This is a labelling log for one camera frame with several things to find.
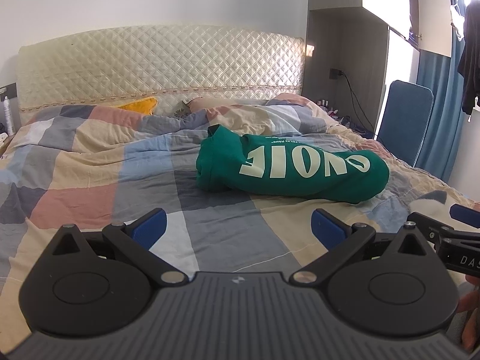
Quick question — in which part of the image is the black hanging garment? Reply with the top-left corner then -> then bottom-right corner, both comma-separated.
457,0 -> 480,122

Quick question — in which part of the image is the blue curtain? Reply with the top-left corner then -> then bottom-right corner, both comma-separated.
416,19 -> 480,205

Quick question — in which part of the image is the patchwork quilt bed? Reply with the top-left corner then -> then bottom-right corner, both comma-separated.
0,94 -> 480,346

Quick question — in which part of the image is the yellow pillow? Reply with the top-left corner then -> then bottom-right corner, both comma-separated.
119,97 -> 158,116

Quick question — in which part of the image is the white patterned pillow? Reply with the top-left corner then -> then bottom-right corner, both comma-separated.
154,95 -> 211,119

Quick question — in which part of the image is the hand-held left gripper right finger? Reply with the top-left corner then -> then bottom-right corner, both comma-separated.
290,208 -> 429,286

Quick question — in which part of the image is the white bottle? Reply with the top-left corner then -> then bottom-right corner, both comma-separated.
4,97 -> 16,136

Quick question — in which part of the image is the black power cable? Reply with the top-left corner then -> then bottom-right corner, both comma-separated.
339,70 -> 376,136

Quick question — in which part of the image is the blue chair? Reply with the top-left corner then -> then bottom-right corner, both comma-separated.
376,80 -> 434,166

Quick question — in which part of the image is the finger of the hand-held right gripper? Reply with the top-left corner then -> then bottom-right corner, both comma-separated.
449,203 -> 480,230
407,212 -> 480,249

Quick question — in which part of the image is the cream quilted headboard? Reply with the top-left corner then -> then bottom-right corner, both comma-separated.
17,24 -> 305,126

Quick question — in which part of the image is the group of small cosmetic bottles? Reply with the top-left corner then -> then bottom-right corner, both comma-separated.
317,98 -> 340,117

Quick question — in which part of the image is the green hoodie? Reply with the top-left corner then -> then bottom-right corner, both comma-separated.
196,125 -> 390,205

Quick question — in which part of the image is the person's right hand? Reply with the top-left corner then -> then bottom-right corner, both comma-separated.
455,274 -> 480,354

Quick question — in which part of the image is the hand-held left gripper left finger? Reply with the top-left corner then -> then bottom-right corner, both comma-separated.
50,208 -> 189,286

